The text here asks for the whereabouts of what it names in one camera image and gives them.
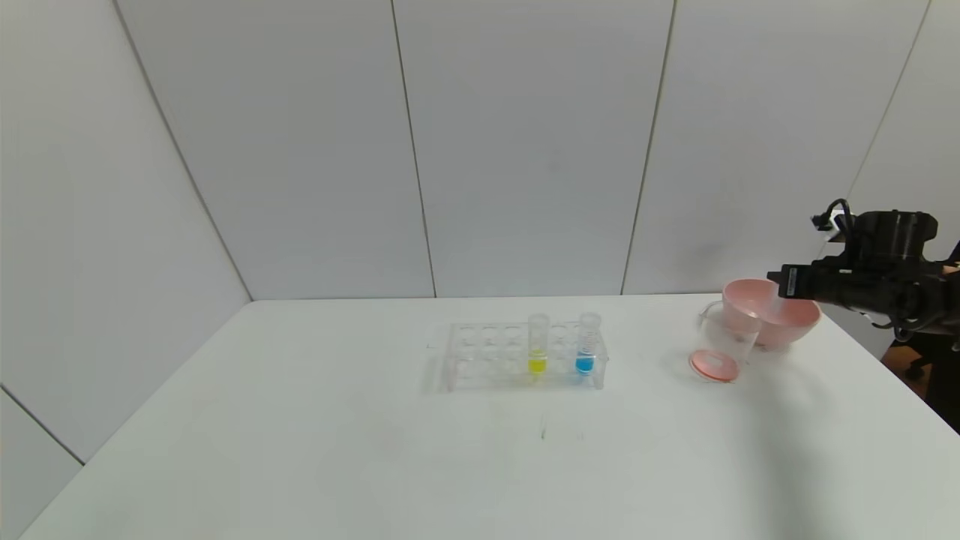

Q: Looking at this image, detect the clear plastic test tube rack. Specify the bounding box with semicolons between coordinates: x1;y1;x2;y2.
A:
442;321;610;393

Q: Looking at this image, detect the yellow pigment test tube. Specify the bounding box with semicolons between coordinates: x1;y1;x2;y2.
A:
527;313;551;377

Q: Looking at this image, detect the blue pigment test tube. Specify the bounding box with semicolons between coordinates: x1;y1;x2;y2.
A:
577;313;603;377

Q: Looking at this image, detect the clear glass beaker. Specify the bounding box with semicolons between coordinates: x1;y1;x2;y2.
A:
689;300;763;384

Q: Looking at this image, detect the pink bowl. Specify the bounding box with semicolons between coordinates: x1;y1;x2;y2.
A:
721;279;822;348

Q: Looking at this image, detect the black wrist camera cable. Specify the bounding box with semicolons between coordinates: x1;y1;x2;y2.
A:
825;198;857;242

